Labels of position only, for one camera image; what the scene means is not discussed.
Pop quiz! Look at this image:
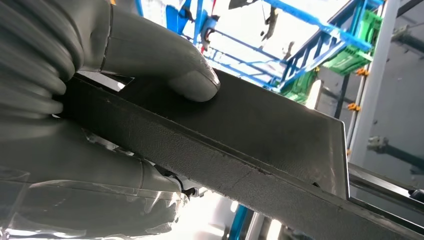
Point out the green plastic crate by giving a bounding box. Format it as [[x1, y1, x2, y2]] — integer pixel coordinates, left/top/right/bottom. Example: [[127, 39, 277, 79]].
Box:
[[322, 9, 383, 77], [281, 69, 321, 104]]

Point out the white pillar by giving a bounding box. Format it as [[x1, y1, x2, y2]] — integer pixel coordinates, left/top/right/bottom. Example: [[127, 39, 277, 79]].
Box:
[[347, 0, 402, 167]]

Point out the grey pipe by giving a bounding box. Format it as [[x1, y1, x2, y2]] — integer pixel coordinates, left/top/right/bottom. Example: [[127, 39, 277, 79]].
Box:
[[390, 26, 424, 55], [366, 135, 424, 170]]

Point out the blue metal frame rack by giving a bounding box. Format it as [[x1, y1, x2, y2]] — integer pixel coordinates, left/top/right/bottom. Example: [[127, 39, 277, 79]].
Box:
[[135, 0, 385, 92]]

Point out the blue metal post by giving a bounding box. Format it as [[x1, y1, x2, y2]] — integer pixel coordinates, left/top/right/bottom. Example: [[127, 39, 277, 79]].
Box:
[[228, 204, 249, 240]]

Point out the dark metal rail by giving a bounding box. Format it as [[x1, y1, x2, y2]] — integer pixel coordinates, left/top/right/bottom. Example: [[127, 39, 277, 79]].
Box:
[[347, 162, 424, 233]]

